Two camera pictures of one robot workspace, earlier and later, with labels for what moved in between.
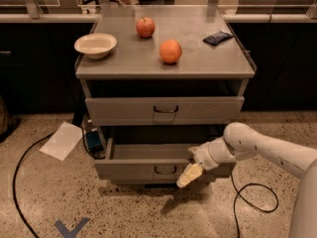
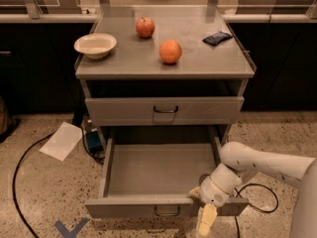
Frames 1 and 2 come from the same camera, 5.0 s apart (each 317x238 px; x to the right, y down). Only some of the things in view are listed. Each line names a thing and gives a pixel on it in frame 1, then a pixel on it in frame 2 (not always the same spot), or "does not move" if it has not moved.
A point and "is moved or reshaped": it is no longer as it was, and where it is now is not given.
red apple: [145, 27] does not move
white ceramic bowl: [95, 46] does not move
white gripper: [205, 156] → [211, 191]
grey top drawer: [161, 110] does not move
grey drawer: [151, 162] is moved or reshaped
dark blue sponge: [217, 38] does not move
